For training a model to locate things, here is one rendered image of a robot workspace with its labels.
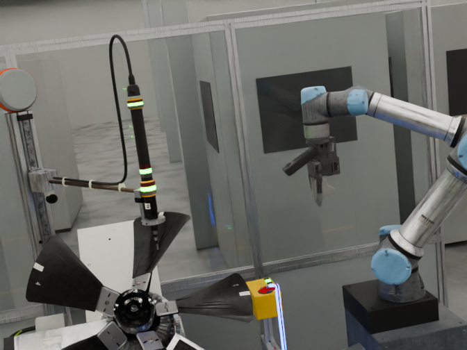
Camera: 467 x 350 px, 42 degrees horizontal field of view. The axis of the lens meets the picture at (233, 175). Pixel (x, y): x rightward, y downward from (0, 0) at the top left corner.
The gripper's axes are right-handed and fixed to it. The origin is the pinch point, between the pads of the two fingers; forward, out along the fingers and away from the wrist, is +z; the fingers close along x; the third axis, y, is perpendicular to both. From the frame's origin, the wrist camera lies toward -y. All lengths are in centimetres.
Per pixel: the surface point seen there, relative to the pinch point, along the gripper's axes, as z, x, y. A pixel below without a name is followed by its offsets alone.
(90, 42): -59, 70, -62
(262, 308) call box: 40.7, 21.5, -17.1
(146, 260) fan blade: 12, 9, -54
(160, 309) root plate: 25, 0, -52
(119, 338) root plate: 30, -3, -66
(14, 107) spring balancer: -39, 55, -92
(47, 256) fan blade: 6, 11, -84
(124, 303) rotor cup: 19, -4, -62
